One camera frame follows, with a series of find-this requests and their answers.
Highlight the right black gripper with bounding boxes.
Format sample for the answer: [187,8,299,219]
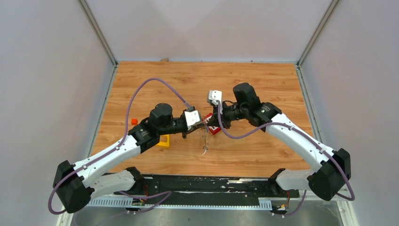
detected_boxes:
[207,99,248,129]

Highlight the grey metal keyring disc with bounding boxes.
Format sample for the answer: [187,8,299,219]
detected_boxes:
[202,128,208,155]

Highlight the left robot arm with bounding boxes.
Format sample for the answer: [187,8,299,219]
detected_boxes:
[48,103,203,214]

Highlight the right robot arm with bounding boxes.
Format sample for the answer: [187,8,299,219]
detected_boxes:
[207,82,355,201]

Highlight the red window toy block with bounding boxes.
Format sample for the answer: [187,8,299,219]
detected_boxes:
[203,113,221,135]

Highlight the yellow triangular toy block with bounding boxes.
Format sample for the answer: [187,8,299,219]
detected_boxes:
[157,135,170,147]

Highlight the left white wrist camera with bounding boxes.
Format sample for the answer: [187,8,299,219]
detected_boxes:
[184,110,202,127]

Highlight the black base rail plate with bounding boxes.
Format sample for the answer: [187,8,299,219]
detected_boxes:
[99,172,302,207]

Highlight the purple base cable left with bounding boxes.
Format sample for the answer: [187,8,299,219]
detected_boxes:
[120,189,173,216]

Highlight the white slotted cable duct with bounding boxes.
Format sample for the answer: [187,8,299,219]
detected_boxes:
[87,196,272,210]

